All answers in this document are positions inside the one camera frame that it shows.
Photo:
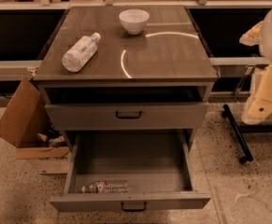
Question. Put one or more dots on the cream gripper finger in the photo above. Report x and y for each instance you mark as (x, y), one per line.
(261, 105)

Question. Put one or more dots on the red label water bottle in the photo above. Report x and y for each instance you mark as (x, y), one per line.
(106, 186)

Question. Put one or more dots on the grey drawer cabinet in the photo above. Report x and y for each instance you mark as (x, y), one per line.
(166, 63)

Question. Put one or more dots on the closed top drawer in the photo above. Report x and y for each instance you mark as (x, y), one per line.
(102, 116)

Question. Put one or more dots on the open middle drawer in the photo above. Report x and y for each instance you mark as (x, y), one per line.
(155, 164)

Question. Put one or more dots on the clear water bottle on counter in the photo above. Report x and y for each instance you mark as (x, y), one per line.
(76, 57)

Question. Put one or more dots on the black wheeled stand base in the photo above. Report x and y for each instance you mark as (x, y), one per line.
(239, 130)

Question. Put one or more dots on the white bowl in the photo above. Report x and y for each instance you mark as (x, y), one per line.
(133, 21)

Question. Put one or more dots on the brown cardboard box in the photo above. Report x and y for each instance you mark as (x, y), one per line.
(26, 125)

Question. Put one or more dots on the black top drawer handle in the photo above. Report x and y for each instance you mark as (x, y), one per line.
(128, 115)

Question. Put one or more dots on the black drawer handle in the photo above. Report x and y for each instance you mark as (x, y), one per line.
(134, 207)
(128, 115)

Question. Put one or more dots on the black middle drawer handle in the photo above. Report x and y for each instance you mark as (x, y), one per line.
(134, 207)

